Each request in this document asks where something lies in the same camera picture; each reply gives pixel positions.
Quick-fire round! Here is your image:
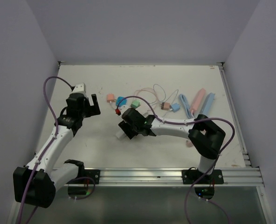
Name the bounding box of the white plug cube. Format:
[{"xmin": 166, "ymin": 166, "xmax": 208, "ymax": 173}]
[{"xmin": 115, "ymin": 130, "xmax": 126, "ymax": 140}]

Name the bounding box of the blue power strip cord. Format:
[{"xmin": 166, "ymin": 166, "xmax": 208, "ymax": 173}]
[{"xmin": 178, "ymin": 93, "xmax": 196, "ymax": 119}]

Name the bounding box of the aluminium front rail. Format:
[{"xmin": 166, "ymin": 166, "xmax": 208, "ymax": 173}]
[{"xmin": 19, "ymin": 167, "xmax": 262, "ymax": 187}]

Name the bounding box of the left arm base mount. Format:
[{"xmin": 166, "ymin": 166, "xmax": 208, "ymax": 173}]
[{"xmin": 68, "ymin": 169, "xmax": 100, "ymax": 184}]

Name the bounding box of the pink power strip cord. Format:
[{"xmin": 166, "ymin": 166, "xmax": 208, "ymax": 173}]
[{"xmin": 186, "ymin": 109, "xmax": 196, "ymax": 148}]

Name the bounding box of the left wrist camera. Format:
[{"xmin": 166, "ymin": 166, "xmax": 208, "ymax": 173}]
[{"xmin": 72, "ymin": 83, "xmax": 86, "ymax": 96}]

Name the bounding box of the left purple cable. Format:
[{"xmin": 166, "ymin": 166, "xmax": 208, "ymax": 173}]
[{"xmin": 15, "ymin": 76, "xmax": 76, "ymax": 224}]

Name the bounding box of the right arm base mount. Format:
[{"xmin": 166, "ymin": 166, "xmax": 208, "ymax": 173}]
[{"xmin": 181, "ymin": 167, "xmax": 224, "ymax": 184}]

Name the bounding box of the salmon charger plug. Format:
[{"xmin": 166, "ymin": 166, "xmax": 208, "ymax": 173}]
[{"xmin": 106, "ymin": 94, "xmax": 116, "ymax": 104}]

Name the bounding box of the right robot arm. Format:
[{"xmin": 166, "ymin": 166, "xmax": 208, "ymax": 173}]
[{"xmin": 118, "ymin": 108, "xmax": 226, "ymax": 183}]

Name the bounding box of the cyan plug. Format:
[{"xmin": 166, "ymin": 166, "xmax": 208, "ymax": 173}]
[{"xmin": 116, "ymin": 96, "xmax": 127, "ymax": 107}]

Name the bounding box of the pink power strip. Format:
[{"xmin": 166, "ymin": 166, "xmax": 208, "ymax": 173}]
[{"xmin": 190, "ymin": 88, "xmax": 206, "ymax": 114}]

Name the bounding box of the thin pink usb cable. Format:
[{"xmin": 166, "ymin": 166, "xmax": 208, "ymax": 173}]
[{"xmin": 110, "ymin": 87, "xmax": 159, "ymax": 110}]

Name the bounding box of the green plug cube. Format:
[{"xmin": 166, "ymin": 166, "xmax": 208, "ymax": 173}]
[{"xmin": 131, "ymin": 100, "xmax": 140, "ymax": 109}]

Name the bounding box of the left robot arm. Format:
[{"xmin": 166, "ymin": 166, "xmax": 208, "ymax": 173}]
[{"xmin": 13, "ymin": 93, "xmax": 101, "ymax": 208}]

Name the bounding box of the blue power strip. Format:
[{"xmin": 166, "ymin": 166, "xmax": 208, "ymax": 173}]
[{"xmin": 200, "ymin": 93, "xmax": 215, "ymax": 116}]

